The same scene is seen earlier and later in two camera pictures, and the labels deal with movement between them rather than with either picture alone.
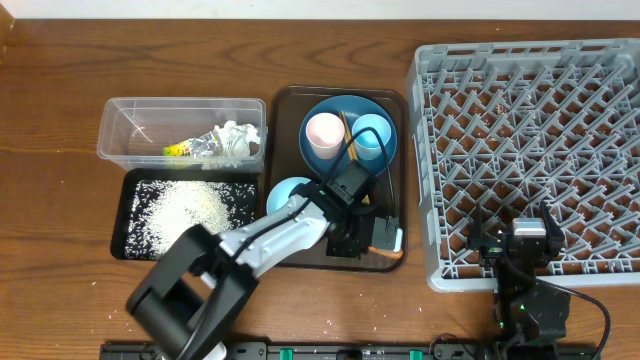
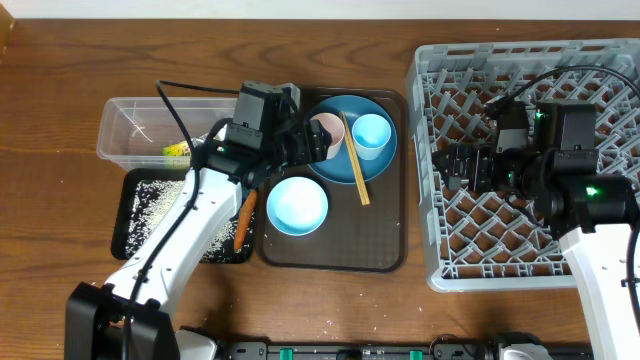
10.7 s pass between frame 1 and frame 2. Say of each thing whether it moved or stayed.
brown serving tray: stayed
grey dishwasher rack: stayed
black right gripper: moved
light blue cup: stayed
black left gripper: moved
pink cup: stayed
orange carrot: moved
